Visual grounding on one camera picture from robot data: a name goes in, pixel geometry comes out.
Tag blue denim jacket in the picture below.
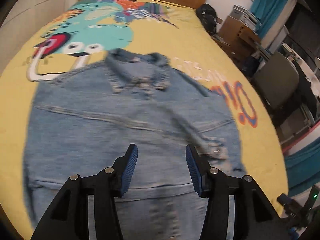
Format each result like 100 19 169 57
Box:
23 49 245 239

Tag grey desk chair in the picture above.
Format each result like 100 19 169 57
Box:
253 52 299 110

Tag wooden nightstand drawers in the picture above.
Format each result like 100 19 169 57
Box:
213 16 260 64

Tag yellow dinosaur bedspread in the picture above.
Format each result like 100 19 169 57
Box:
1 0 288 239

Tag grey storage box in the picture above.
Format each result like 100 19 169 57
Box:
230 5 259 30

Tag black backpack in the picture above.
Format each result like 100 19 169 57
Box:
196 4 217 35

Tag teal curtain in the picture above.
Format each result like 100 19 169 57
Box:
249 0 297 40

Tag white wardrobe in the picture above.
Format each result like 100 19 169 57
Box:
1 0 78 72

